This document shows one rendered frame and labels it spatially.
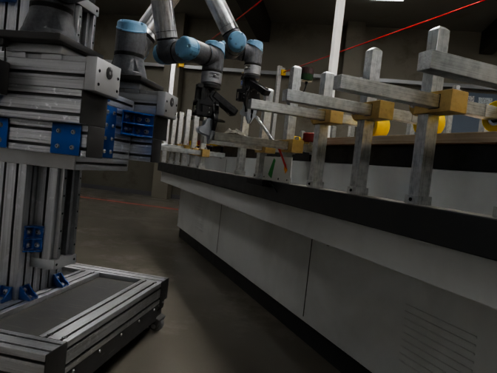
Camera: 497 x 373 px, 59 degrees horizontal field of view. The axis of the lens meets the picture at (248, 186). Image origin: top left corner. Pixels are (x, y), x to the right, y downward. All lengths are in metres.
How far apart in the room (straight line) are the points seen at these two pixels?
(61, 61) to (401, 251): 1.03
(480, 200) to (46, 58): 1.22
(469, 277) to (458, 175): 0.39
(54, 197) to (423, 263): 1.16
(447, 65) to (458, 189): 0.62
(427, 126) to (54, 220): 1.19
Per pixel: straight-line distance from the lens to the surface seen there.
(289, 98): 1.18
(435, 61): 0.77
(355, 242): 1.36
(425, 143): 1.15
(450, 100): 1.10
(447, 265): 1.10
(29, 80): 1.38
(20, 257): 1.65
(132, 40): 1.84
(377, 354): 1.63
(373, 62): 1.38
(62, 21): 1.41
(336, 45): 3.53
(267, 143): 1.69
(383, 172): 1.59
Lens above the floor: 0.75
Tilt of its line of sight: 3 degrees down
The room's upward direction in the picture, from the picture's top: 6 degrees clockwise
